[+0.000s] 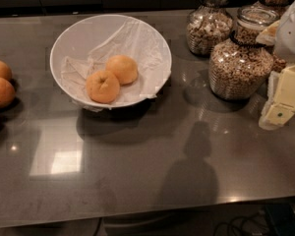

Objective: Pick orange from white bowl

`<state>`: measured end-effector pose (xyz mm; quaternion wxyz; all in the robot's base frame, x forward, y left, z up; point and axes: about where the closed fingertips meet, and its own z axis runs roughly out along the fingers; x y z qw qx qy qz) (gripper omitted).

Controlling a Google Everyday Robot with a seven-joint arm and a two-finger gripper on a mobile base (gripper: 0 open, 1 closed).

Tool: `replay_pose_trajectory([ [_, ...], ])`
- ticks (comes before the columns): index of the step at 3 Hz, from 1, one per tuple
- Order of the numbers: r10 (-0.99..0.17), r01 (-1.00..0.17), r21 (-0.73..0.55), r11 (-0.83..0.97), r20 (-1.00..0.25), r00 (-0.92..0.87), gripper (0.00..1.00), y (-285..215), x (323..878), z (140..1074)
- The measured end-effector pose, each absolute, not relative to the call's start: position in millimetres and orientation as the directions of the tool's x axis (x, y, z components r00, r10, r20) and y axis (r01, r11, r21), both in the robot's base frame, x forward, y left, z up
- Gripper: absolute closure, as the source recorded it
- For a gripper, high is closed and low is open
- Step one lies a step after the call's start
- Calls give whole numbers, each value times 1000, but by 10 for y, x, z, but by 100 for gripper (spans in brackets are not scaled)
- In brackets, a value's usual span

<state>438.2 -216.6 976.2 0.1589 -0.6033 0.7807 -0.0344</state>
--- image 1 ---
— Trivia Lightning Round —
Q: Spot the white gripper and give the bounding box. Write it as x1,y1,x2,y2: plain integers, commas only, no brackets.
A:
256,1,295,131

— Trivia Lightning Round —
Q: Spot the white bowl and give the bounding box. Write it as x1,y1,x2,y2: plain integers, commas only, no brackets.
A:
49,14,173,110

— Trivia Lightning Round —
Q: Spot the large front cereal jar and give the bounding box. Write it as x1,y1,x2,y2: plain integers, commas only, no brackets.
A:
208,6,278,100

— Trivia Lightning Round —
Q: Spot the left rear cereal jar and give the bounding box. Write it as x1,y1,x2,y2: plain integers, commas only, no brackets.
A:
186,0,233,56

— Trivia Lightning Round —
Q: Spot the white paper towel liner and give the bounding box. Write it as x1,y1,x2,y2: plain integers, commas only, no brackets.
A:
60,18,172,113

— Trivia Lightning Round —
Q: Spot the dark box under table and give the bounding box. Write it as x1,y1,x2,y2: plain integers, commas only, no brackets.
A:
265,204,295,236

